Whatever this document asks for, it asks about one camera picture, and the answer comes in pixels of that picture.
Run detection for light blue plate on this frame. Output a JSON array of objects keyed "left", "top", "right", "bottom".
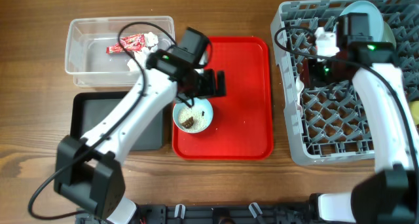
[{"left": 340, "top": 1, "right": 384, "bottom": 42}]

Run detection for brown food scrap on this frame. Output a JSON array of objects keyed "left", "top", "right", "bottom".
[{"left": 181, "top": 117, "right": 194, "bottom": 129}]

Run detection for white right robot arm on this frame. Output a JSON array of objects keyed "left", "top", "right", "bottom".
[{"left": 302, "top": 12, "right": 418, "bottom": 223}]

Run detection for mint green bowl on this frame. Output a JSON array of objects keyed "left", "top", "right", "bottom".
[{"left": 382, "top": 22, "right": 397, "bottom": 48}]

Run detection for yellow plastic cup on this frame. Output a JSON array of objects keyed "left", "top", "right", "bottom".
[{"left": 409, "top": 100, "right": 419, "bottom": 126}]

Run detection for red snack wrapper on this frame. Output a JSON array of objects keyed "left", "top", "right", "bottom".
[{"left": 106, "top": 33, "right": 146, "bottom": 54}]

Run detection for white napkin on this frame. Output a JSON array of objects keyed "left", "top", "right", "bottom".
[
  {"left": 127, "top": 47, "right": 152, "bottom": 71},
  {"left": 144, "top": 32, "right": 158, "bottom": 47}
]

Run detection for clear plastic bin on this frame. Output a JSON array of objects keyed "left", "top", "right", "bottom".
[{"left": 65, "top": 16, "right": 175, "bottom": 88}]

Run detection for blue bowl with rice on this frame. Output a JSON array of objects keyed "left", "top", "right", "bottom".
[{"left": 172, "top": 98, "right": 213, "bottom": 134}]

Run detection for white plastic spoon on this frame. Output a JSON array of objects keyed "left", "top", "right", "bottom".
[{"left": 295, "top": 76, "right": 304, "bottom": 103}]

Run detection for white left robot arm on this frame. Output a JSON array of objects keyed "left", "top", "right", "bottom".
[{"left": 53, "top": 28, "right": 226, "bottom": 223}]

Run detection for grey dishwasher rack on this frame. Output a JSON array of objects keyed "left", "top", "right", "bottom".
[{"left": 270, "top": 0, "right": 418, "bottom": 165}]

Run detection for red plastic tray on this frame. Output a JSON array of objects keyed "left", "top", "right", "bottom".
[{"left": 172, "top": 37, "right": 274, "bottom": 160}]

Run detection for black waste tray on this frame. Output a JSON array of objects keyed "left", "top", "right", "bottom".
[{"left": 70, "top": 92, "right": 164, "bottom": 151}]

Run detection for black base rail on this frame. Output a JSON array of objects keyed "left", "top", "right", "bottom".
[{"left": 75, "top": 193, "right": 366, "bottom": 224}]

